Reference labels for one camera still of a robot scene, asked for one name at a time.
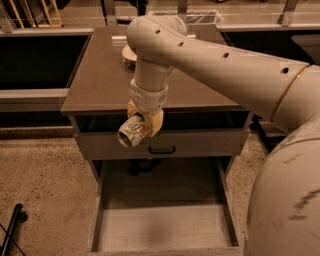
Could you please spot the black stand leg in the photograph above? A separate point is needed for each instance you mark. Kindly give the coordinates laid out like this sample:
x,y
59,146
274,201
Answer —
x,y
18,217

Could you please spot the green white 7up can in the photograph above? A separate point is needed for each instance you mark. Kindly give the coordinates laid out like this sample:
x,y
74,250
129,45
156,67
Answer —
x,y
133,131

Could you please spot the black drawer handle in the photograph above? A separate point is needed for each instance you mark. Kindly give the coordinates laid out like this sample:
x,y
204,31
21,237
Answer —
x,y
162,150

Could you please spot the wooden chair frame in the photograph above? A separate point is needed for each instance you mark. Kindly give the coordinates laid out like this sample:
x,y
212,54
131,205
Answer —
x,y
33,13

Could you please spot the open grey middle drawer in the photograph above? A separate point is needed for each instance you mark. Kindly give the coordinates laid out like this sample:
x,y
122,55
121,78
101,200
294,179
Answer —
x,y
181,207

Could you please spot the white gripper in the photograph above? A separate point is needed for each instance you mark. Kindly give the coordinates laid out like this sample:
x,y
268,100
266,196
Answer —
x,y
147,98

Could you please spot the white paper bowl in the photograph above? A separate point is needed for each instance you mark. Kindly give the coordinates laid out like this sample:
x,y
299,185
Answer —
x,y
129,55

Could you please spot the black wheeled frame leg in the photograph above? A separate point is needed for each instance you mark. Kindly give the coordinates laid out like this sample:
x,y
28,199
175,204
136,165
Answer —
x,y
258,125

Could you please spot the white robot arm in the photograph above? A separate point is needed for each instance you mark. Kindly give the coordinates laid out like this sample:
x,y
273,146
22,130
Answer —
x,y
284,209

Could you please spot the closed grey top drawer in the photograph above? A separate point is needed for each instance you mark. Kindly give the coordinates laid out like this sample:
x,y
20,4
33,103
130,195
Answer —
x,y
188,143

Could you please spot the grey drawer cabinet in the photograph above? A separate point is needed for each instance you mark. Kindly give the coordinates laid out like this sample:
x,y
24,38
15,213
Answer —
x,y
98,97

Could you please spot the white wire basket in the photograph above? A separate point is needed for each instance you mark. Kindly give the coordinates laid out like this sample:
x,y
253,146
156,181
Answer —
x,y
194,16

